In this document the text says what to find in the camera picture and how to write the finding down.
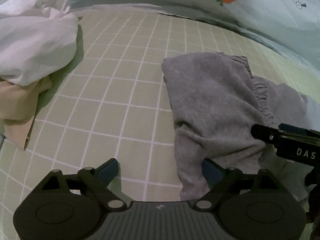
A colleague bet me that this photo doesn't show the beige garment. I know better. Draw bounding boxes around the beige garment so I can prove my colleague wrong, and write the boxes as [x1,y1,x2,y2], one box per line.
[1,76,52,150]

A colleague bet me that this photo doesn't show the green checkered bed sheet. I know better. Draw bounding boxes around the green checkered bed sheet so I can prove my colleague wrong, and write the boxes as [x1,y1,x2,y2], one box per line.
[1,10,319,239]

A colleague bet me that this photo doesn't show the white crumpled garment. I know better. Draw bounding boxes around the white crumpled garment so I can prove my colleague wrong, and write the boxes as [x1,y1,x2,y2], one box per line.
[1,0,79,86]

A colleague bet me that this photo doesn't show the grey sweatpants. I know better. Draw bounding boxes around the grey sweatpants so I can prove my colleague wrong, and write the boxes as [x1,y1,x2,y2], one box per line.
[162,53,319,202]

